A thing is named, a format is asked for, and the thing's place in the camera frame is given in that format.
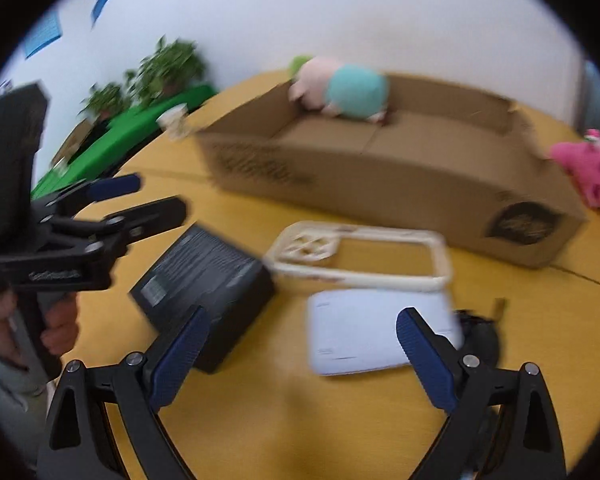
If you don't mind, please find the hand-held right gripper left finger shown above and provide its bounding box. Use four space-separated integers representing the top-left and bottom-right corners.
36 305 211 480

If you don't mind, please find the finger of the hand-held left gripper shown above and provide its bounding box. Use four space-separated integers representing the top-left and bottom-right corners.
74 197 188 262
32 173 142 226

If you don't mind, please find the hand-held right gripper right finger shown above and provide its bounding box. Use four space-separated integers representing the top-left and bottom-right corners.
396 306 568 480

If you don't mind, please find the person's left forearm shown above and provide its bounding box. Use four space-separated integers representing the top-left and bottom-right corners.
0 335 53 413

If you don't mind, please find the wooden desktop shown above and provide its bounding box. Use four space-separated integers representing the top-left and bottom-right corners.
32 70 600 480

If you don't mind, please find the person's left hand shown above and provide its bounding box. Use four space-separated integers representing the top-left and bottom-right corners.
0 292 80 368

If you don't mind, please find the green table cloth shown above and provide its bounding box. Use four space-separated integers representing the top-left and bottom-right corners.
30 83 219 201

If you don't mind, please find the black round object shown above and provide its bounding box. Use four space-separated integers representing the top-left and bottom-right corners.
452 299 507 367

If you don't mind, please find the small brown cardboard box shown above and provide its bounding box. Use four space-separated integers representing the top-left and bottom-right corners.
50 120 95 169

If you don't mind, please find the black rectangular box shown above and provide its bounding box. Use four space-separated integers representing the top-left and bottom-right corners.
129 223 276 375

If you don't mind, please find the white flat box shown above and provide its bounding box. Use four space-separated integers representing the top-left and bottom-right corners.
306 288 465 377

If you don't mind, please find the small potted plant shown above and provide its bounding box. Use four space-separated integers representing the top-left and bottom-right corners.
77 82 129 122

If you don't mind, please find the paper cup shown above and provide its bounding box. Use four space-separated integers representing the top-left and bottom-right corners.
156 103 190 141

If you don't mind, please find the large potted plant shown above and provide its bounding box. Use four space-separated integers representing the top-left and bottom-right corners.
124 36 209 107

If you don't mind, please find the large cardboard box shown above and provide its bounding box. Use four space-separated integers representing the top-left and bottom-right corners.
192 71 589 269

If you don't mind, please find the pink and teal plush toy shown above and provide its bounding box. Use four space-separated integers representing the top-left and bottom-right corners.
287 55 392 124

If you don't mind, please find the pink strawberry plush toy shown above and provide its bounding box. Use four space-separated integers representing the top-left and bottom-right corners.
550 129 600 237

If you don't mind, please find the cream plastic frame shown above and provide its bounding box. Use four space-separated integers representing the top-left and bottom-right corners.
262 220 454 292

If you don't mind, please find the blue wall sheet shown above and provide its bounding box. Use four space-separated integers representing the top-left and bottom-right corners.
23 12 63 59

